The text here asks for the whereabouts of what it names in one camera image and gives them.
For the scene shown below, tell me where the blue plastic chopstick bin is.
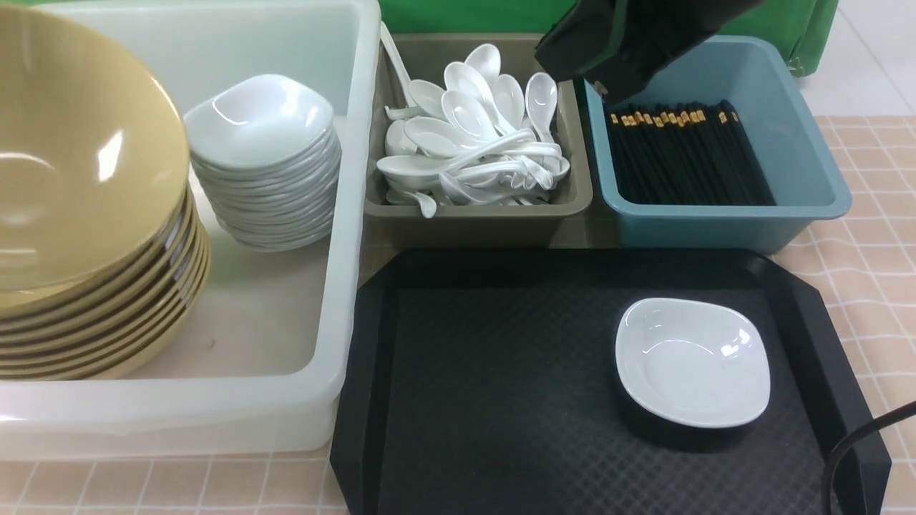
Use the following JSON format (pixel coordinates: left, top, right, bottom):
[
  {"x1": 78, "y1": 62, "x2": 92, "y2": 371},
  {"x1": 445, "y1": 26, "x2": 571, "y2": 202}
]
[{"x1": 577, "y1": 35, "x2": 852, "y2": 254}]

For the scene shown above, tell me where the white sauce dish on tray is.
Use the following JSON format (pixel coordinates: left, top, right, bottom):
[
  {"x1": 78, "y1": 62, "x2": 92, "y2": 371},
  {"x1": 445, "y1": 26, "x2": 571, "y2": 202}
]
[{"x1": 614, "y1": 298, "x2": 771, "y2": 430}]

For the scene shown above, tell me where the green cloth backdrop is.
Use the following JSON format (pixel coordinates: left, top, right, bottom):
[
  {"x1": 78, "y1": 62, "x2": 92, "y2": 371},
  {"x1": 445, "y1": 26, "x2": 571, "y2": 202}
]
[{"x1": 379, "y1": 1, "x2": 839, "y2": 77}]

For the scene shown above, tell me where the bundle of black chopsticks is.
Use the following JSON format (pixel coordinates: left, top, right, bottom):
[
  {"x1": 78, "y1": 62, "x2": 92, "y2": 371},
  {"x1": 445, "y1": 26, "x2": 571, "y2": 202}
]
[{"x1": 604, "y1": 99, "x2": 776, "y2": 206}]

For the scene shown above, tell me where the white plastic tub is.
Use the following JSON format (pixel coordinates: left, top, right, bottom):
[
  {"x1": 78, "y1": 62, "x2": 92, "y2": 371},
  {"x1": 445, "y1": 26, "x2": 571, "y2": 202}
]
[{"x1": 2, "y1": 1, "x2": 381, "y2": 461}]

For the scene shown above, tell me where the stack of white dishes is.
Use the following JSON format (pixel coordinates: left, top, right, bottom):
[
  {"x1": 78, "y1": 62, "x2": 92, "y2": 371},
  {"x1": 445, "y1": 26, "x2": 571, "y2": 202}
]
[{"x1": 183, "y1": 73, "x2": 343, "y2": 253}]

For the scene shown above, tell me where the olive plastic spoon bin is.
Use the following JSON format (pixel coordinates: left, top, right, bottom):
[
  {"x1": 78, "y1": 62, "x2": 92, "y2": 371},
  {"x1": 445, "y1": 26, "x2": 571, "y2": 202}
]
[{"x1": 364, "y1": 34, "x2": 593, "y2": 249}]

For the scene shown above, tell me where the stack of yellow bowls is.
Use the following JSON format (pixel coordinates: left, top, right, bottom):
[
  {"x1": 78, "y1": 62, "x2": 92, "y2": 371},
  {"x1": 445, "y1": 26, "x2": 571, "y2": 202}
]
[{"x1": 2, "y1": 188, "x2": 212, "y2": 381}]

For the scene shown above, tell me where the yellow noodle bowl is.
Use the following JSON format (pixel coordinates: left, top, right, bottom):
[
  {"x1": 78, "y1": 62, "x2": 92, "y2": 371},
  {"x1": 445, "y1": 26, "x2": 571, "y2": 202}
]
[{"x1": 1, "y1": 4, "x2": 189, "y2": 291}]

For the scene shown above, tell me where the black cable right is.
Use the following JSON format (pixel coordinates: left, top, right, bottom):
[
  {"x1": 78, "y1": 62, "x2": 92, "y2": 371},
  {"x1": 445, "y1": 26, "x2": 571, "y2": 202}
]
[{"x1": 822, "y1": 401, "x2": 916, "y2": 515}]

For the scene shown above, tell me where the black serving tray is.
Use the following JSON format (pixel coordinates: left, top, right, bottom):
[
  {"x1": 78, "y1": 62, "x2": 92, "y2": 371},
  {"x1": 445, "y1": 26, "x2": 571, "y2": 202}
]
[{"x1": 330, "y1": 249, "x2": 872, "y2": 514}]

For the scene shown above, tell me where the pile of white spoons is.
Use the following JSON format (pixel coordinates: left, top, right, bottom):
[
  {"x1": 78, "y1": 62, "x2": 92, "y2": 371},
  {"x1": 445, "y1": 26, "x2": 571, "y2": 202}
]
[{"x1": 376, "y1": 26, "x2": 570, "y2": 219}]

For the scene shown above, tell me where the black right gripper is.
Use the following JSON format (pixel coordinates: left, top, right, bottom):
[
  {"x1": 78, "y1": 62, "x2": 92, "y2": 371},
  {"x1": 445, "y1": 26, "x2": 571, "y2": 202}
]
[{"x1": 535, "y1": 1, "x2": 760, "y2": 104}]

